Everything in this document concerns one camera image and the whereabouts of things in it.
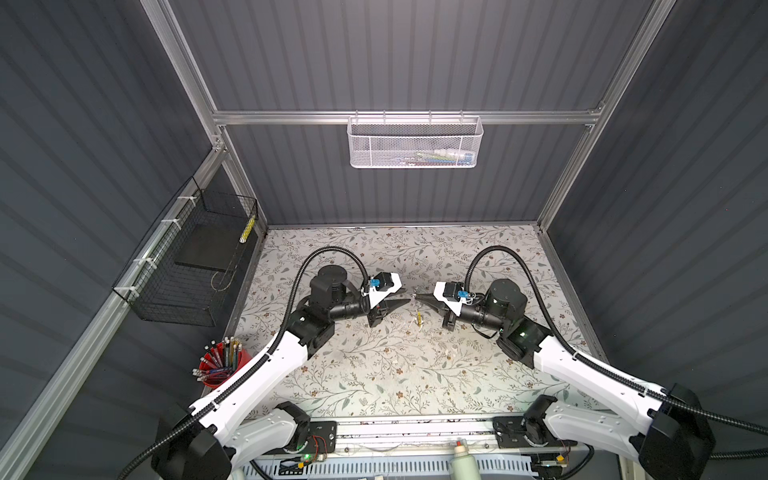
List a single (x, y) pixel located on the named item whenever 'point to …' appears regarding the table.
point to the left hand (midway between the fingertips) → (406, 291)
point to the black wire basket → (189, 269)
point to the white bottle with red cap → (463, 466)
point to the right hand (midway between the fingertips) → (422, 297)
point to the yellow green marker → (244, 236)
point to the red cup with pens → (220, 360)
